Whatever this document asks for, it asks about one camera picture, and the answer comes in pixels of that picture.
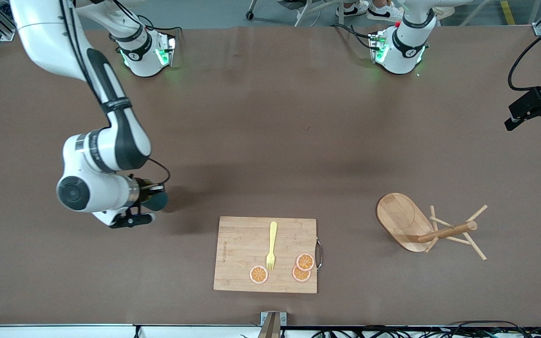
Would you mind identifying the wooden mug rack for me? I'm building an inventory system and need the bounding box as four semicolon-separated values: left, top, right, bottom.
376;192;488;261

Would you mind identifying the black arm base cable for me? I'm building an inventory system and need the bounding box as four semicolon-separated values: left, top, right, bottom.
335;23;375;50
111;0;183;38

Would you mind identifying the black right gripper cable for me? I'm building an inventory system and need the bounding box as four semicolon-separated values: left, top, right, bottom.
62;0;171;188

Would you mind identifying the office chair base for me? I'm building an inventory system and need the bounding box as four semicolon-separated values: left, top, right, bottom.
246;0;346;27

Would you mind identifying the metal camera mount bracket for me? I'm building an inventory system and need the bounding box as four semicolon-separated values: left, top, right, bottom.
257;311;287;338

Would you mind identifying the bamboo cutting board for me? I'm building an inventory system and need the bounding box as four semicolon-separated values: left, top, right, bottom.
213;216;324;294

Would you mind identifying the yellow plastic fork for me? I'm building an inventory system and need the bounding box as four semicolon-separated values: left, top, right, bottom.
266;221;278;272

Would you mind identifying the black cable bundle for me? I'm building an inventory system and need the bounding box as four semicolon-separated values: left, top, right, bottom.
310;321;541;338

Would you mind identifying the white sneaker black swoosh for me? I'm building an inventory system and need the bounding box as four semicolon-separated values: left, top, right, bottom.
367;1;405;22
336;0;371;17

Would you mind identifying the white table edge rail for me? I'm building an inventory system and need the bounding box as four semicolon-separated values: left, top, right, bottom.
0;324;262;338

